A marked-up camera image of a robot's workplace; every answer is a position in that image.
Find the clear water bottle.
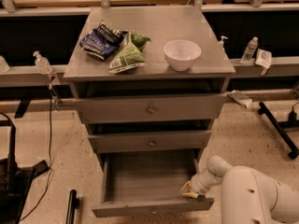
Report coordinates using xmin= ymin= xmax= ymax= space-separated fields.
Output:
xmin=240 ymin=36 xmax=258 ymax=63

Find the black cable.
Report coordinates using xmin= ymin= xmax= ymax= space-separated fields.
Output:
xmin=18 ymin=75 xmax=62 ymax=223

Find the white bowl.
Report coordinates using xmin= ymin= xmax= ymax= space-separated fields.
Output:
xmin=164 ymin=40 xmax=202 ymax=72

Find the grey drawer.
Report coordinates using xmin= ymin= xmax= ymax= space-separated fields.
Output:
xmin=75 ymin=94 xmax=226 ymax=123
xmin=89 ymin=131 xmax=211 ymax=153
xmin=92 ymin=149 xmax=214 ymax=217

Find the green chip bag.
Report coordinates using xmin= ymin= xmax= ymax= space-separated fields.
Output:
xmin=109 ymin=30 xmax=150 ymax=74

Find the grey middle drawer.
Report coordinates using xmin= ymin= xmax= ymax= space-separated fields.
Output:
xmin=89 ymin=131 xmax=211 ymax=153

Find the grey bottom drawer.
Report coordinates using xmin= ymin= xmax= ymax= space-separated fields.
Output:
xmin=92 ymin=149 xmax=214 ymax=217

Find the small pump bottle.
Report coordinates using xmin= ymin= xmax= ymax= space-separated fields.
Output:
xmin=219 ymin=35 xmax=228 ymax=51

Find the grey three-drawer cabinet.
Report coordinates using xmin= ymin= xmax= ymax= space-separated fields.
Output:
xmin=63 ymin=5 xmax=236 ymax=218

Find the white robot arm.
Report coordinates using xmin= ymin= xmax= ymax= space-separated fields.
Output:
xmin=180 ymin=156 xmax=299 ymax=224

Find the crumpled packet on rail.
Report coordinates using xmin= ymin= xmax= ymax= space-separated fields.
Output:
xmin=228 ymin=90 xmax=252 ymax=108

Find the grey top drawer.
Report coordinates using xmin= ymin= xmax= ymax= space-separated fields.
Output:
xmin=75 ymin=94 xmax=226 ymax=123

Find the black bar on floor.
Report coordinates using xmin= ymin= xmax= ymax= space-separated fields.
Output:
xmin=65 ymin=189 xmax=79 ymax=224

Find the clear sanitizer bottle left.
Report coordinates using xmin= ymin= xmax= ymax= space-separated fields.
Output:
xmin=33 ymin=51 xmax=53 ymax=75

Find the white paper packet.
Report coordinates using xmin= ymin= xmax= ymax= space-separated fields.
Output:
xmin=255 ymin=49 xmax=272 ymax=76

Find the black stand base right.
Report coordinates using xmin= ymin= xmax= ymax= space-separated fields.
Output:
xmin=258 ymin=102 xmax=299 ymax=160

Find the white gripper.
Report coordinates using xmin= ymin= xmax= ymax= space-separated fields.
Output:
xmin=180 ymin=169 xmax=222 ymax=199

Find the black equipment stand left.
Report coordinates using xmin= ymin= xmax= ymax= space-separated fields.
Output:
xmin=0 ymin=113 xmax=50 ymax=224

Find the blue chip bag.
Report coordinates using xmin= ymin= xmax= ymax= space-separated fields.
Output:
xmin=79 ymin=21 xmax=127 ymax=61

